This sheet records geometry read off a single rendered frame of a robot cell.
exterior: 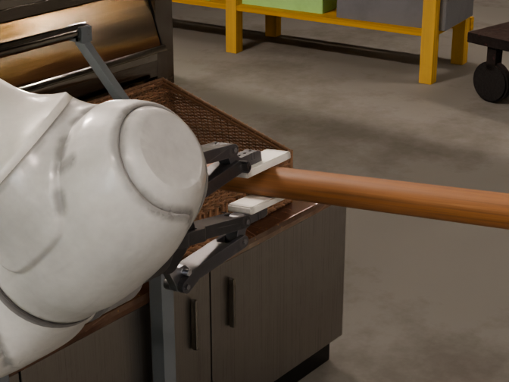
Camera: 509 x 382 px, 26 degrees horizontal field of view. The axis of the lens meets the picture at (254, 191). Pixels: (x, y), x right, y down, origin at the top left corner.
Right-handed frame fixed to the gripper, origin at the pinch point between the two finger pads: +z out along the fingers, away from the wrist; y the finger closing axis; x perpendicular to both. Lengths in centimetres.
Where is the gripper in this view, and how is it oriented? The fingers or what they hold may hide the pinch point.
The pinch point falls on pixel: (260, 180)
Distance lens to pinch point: 107.8
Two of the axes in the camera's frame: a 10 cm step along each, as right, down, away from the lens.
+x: 7.8, 1.1, -6.1
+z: 6.1, -2.9, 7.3
